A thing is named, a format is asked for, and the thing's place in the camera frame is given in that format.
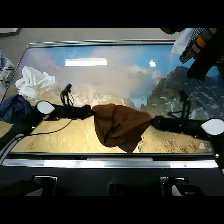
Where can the brown garment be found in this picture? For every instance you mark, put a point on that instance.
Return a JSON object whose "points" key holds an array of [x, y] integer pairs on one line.
{"points": [[116, 126]]}

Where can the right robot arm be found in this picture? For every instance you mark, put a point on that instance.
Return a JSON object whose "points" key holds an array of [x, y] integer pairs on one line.
{"points": [[180, 125]]}

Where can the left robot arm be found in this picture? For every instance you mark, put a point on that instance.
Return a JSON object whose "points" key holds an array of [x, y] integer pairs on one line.
{"points": [[66, 111]]}

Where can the white garment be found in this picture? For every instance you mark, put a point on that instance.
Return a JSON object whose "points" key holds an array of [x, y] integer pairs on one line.
{"points": [[33, 81], [182, 41]]}

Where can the blue garment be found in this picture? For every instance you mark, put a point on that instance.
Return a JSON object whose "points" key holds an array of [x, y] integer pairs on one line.
{"points": [[15, 108]]}

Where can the striped garment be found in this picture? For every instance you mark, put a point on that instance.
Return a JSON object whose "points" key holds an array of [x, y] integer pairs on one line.
{"points": [[196, 45]]}

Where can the black garment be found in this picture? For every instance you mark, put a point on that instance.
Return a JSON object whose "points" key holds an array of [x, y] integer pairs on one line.
{"points": [[208, 60]]}

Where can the silver frame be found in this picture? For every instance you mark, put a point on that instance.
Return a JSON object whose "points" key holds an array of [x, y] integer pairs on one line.
{"points": [[110, 163]]}

